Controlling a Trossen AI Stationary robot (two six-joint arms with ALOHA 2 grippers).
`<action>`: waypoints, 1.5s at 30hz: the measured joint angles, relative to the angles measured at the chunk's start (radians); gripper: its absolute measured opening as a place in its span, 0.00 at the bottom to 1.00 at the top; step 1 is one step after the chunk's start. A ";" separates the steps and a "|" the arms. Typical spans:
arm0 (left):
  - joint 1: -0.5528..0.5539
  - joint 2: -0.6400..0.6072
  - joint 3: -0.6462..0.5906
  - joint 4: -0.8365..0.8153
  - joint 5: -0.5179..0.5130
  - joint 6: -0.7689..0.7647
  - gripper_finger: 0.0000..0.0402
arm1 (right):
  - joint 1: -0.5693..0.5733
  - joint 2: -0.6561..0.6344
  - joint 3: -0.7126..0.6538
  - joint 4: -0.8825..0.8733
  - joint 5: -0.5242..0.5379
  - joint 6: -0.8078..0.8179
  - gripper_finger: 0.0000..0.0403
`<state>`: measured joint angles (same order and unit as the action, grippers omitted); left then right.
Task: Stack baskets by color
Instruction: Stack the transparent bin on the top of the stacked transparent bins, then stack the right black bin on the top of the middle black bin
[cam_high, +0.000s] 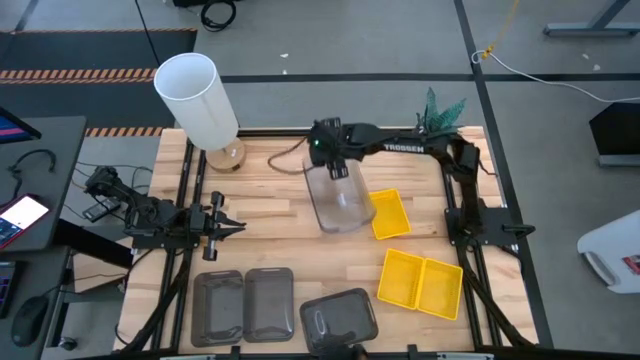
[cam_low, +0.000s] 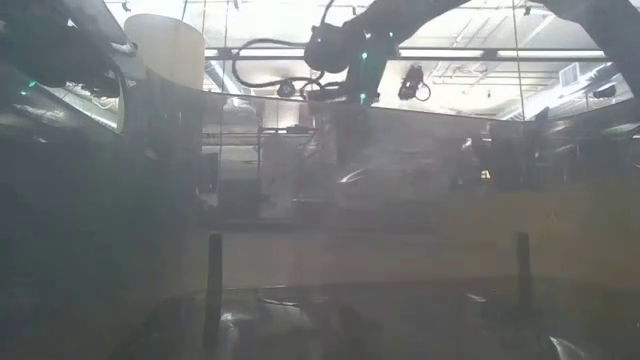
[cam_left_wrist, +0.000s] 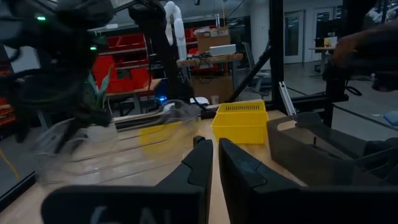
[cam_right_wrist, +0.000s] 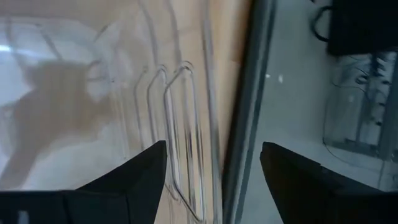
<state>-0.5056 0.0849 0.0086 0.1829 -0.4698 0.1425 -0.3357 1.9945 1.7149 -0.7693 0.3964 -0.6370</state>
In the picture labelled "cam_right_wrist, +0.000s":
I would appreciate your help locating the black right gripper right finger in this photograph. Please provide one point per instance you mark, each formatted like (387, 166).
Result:
(311, 193)

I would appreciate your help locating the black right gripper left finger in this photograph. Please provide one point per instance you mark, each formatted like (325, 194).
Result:
(124, 193)

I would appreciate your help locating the clear plastic storage bin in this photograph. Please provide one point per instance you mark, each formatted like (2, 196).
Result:
(130, 77)

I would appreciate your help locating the black equipment box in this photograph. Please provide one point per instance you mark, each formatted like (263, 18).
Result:
(363, 28)

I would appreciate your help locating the black table edge rail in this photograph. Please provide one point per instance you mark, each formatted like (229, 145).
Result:
(248, 93)

